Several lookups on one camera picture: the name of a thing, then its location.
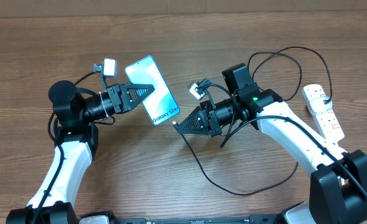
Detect blue Galaxy smartphone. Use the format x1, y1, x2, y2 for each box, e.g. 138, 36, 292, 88
124, 55, 181, 126

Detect black charger cable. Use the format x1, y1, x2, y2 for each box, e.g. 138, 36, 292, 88
172, 46, 333, 197

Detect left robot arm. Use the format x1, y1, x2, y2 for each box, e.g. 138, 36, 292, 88
6, 80, 155, 223

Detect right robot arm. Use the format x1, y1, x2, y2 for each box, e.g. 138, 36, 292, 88
174, 63, 367, 224

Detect white charger adapter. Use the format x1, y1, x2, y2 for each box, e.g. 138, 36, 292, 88
309, 96, 332, 114

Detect white power strip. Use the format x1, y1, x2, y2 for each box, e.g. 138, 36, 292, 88
302, 84, 345, 144

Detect cardboard backdrop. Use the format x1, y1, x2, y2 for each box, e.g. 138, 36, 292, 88
0, 0, 367, 18

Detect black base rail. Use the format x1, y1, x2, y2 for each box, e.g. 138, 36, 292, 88
77, 211, 284, 224

